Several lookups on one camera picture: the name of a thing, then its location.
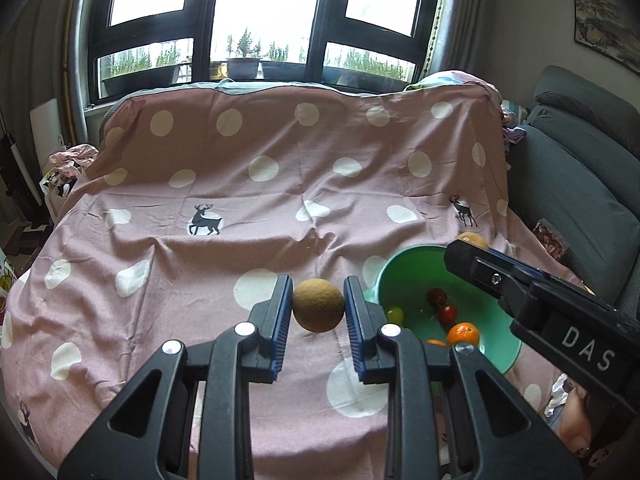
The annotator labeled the green plastic basin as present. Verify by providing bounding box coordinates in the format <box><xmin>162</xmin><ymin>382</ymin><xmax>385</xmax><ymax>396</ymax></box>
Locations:
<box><xmin>364</xmin><ymin>245</ymin><xmax>522</xmax><ymax>376</ymax></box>

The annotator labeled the grey sofa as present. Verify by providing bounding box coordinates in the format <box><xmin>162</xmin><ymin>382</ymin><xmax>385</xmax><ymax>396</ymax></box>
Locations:
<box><xmin>507</xmin><ymin>65</ymin><xmax>640</xmax><ymax>311</ymax></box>

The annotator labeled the landscape wall painting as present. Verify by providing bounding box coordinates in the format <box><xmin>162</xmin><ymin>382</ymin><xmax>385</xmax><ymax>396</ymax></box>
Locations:
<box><xmin>570</xmin><ymin>0</ymin><xmax>640</xmax><ymax>70</ymax></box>

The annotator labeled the white board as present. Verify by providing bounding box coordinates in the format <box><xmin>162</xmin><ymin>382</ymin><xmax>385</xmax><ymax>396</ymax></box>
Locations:
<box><xmin>29</xmin><ymin>97</ymin><xmax>66</xmax><ymax>153</ymax></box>

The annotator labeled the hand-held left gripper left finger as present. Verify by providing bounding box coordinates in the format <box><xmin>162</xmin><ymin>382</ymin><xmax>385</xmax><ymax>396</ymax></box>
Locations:
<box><xmin>57</xmin><ymin>274</ymin><xmax>295</xmax><ymax>480</ymax></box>

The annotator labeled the potted plant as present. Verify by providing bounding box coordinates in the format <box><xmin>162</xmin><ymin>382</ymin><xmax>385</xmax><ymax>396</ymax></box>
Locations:
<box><xmin>225</xmin><ymin>30</ymin><xmax>263</xmax><ymax>81</ymax></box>

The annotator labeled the grey curtain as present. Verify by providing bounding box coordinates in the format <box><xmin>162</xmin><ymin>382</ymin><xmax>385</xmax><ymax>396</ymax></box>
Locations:
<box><xmin>0</xmin><ymin>0</ymin><xmax>108</xmax><ymax>161</ymax></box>
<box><xmin>425</xmin><ymin>0</ymin><xmax>506</xmax><ymax>83</ymax></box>

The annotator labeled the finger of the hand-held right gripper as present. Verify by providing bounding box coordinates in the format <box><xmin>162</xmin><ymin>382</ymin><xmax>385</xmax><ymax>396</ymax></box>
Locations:
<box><xmin>444</xmin><ymin>241</ymin><xmax>546</xmax><ymax>328</ymax></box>
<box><xmin>485</xmin><ymin>247</ymin><xmax>547</xmax><ymax>281</ymax></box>

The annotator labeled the clear snack packet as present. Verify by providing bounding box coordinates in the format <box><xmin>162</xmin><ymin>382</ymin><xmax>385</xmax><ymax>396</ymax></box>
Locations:
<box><xmin>531</xmin><ymin>219</ymin><xmax>568</xmax><ymax>261</ymax></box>

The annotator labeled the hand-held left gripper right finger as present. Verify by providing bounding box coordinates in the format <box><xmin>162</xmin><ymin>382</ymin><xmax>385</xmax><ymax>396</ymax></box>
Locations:
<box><xmin>342</xmin><ymin>275</ymin><xmax>586</xmax><ymax>480</ymax></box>

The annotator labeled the pink spotted soft object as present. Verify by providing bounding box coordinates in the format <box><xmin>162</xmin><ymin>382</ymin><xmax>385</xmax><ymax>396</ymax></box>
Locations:
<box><xmin>550</xmin><ymin>390</ymin><xmax>608</xmax><ymax>466</ymax></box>

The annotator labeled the black framed window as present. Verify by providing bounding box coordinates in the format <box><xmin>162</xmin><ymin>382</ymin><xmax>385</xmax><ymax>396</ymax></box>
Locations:
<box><xmin>87</xmin><ymin>0</ymin><xmax>441</xmax><ymax>106</ymax></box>

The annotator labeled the tan longan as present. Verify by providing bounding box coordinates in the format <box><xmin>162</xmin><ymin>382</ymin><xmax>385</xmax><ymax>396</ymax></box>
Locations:
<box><xmin>456</xmin><ymin>232</ymin><xmax>490</xmax><ymax>251</ymax></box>
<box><xmin>291</xmin><ymin>278</ymin><xmax>346</xmax><ymax>333</ymax></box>

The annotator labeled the pink dotted deer blanket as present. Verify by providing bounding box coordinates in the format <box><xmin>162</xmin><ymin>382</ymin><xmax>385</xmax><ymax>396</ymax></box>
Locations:
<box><xmin>0</xmin><ymin>70</ymin><xmax>591</xmax><ymax>480</ymax></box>

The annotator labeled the printed white bag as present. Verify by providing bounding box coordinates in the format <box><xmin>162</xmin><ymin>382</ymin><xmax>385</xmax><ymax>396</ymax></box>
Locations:
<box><xmin>40</xmin><ymin>170</ymin><xmax>76</xmax><ymax>211</ymax></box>

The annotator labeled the pile of pastel clothes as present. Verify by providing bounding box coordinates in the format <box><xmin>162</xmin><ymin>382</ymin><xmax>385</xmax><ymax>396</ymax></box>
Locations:
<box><xmin>500</xmin><ymin>100</ymin><xmax>528</xmax><ymax>148</ymax></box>

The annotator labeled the white crumpled wrapper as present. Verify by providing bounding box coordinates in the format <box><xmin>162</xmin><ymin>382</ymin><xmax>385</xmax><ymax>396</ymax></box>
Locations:
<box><xmin>542</xmin><ymin>375</ymin><xmax>573</xmax><ymax>416</ymax></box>

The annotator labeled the pink clothes pile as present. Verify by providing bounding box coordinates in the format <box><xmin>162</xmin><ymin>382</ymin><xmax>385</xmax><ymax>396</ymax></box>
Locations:
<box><xmin>47</xmin><ymin>144</ymin><xmax>98</xmax><ymax>181</ymax></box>

